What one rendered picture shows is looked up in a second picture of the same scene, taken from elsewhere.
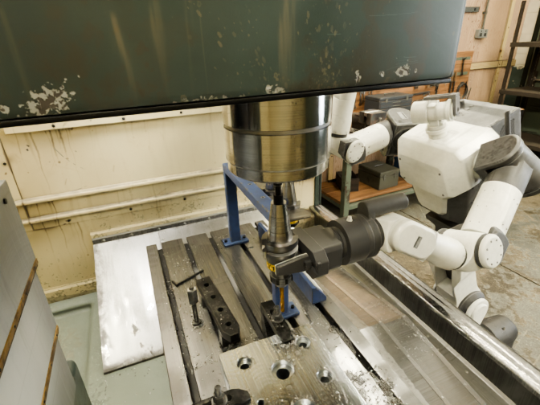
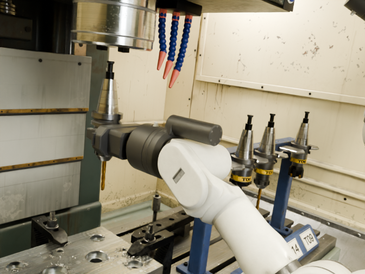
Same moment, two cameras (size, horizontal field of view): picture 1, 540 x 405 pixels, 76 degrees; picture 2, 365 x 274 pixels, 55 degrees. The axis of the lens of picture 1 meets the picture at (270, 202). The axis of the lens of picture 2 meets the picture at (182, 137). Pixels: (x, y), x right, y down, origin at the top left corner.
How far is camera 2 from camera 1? 81 cm
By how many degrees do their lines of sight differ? 60
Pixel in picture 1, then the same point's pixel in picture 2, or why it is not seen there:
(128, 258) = not seen: hidden behind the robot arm
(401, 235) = (162, 152)
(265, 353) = (111, 246)
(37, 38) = not seen: outside the picture
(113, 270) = not seen: hidden behind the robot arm
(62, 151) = (219, 101)
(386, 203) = (186, 123)
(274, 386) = (76, 254)
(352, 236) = (134, 133)
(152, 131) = (281, 105)
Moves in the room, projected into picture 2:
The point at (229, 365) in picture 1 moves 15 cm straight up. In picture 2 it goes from (92, 231) to (96, 175)
